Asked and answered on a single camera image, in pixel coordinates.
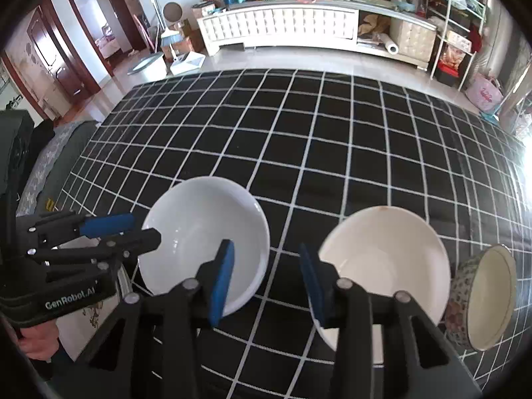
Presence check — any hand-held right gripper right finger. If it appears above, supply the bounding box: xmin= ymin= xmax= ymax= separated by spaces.
xmin=299 ymin=243 xmax=483 ymax=399

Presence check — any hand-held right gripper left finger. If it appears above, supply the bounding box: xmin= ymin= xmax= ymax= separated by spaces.
xmin=79 ymin=239 xmax=235 ymax=399

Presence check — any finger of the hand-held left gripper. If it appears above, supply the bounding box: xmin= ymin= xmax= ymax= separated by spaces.
xmin=27 ymin=212 xmax=137 ymax=249
xmin=29 ymin=228 xmax=162 ymax=267

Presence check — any small floral white plate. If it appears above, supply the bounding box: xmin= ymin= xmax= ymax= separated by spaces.
xmin=56 ymin=264 xmax=134 ymax=360

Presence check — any white bowl with blue pattern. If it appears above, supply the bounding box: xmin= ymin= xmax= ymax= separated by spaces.
xmin=137 ymin=177 xmax=271 ymax=317

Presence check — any cream bowl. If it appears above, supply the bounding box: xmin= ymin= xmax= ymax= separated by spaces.
xmin=318 ymin=205 xmax=452 ymax=364

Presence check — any small patterned bowl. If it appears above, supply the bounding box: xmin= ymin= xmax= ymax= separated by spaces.
xmin=445 ymin=244 xmax=517 ymax=350

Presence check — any person's left hand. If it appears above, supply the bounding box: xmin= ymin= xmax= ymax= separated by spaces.
xmin=19 ymin=320 xmax=63 ymax=362

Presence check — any black cloth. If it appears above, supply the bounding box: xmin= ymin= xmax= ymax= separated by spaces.
xmin=0 ymin=110 xmax=35 ymax=217

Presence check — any black checked tablecloth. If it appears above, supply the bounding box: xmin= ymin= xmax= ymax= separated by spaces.
xmin=58 ymin=68 xmax=532 ymax=391

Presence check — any white mop bucket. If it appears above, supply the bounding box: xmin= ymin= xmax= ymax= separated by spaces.
xmin=127 ymin=53 xmax=167 ymax=77

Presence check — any dark wooden door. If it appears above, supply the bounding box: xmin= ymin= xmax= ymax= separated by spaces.
xmin=2 ymin=0 xmax=101 ymax=122

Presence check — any white dustpan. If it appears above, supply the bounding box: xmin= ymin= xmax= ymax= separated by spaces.
xmin=170 ymin=52 xmax=205 ymax=76

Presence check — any white broom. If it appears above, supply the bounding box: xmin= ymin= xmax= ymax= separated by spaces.
xmin=143 ymin=0 xmax=184 ymax=47

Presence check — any pink bag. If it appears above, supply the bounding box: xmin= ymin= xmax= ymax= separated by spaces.
xmin=465 ymin=72 xmax=504 ymax=115

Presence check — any white tufted TV cabinet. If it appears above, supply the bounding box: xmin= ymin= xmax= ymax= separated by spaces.
xmin=196 ymin=0 xmax=437 ymax=71

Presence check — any white metal storage rack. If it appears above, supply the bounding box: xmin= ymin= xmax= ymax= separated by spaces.
xmin=428 ymin=0 xmax=487 ymax=91

